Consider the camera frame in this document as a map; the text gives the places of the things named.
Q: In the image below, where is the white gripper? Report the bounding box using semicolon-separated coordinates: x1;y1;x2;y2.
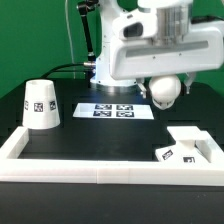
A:
109;8;224;99

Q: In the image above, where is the white lamp bulb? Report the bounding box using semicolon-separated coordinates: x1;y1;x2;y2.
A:
149;75;181;110

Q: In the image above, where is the white lamp base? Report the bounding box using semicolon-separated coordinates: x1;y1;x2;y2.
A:
155;126;208;164

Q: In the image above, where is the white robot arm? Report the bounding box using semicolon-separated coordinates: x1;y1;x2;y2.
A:
91;0;224;92

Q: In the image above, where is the white lamp shade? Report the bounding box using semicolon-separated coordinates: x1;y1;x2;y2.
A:
22;79;60;130

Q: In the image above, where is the white marker sheet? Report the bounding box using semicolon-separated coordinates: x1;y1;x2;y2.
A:
73;103;154;120

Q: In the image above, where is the white U-shaped fence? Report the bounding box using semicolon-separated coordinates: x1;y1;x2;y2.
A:
0;126;224;186

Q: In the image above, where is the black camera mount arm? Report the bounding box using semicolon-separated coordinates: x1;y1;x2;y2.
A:
77;0;99;62

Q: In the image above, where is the white thin cable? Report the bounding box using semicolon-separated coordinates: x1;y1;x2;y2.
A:
65;0;76;80

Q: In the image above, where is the black cable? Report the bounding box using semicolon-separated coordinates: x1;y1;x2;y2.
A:
42;62;98;80

